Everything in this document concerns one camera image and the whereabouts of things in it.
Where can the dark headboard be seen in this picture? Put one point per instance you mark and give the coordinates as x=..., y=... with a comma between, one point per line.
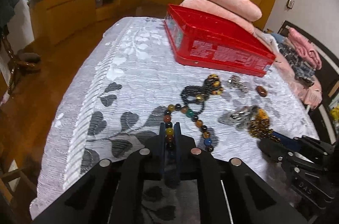
x=325, y=125

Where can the red tin box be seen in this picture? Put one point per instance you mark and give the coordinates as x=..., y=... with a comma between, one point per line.
x=201, y=39

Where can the wooden sideboard cabinet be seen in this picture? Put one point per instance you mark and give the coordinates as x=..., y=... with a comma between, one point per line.
x=53, y=21

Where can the plaid folded clothes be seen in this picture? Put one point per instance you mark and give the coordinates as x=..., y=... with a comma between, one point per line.
x=302, y=70

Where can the yellow amber oval pendant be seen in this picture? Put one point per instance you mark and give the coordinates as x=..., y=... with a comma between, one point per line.
x=261, y=115

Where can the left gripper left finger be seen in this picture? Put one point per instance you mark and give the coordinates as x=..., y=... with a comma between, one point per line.
x=111, y=192

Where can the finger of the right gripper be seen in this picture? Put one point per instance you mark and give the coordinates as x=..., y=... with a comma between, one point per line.
x=277, y=152
x=305, y=144

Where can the wooden coat stand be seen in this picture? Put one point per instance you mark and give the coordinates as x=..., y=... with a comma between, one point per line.
x=21, y=62

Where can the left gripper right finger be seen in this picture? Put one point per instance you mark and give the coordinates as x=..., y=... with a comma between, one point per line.
x=229, y=191

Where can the white floral bedspread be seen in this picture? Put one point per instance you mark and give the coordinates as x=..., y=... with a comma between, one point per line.
x=118, y=97

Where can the wall intercom phone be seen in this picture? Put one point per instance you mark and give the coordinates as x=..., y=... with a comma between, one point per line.
x=289, y=4

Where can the pink folded clothes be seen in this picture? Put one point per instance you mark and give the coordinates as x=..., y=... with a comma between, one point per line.
x=304, y=48

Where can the lower pink folded quilt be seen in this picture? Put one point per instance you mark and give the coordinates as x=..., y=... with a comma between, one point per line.
x=214, y=9

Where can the silver metal wristwatch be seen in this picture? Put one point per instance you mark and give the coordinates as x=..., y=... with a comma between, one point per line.
x=240, y=118

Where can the pink bed sheet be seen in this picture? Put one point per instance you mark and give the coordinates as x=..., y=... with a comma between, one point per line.
x=310, y=96

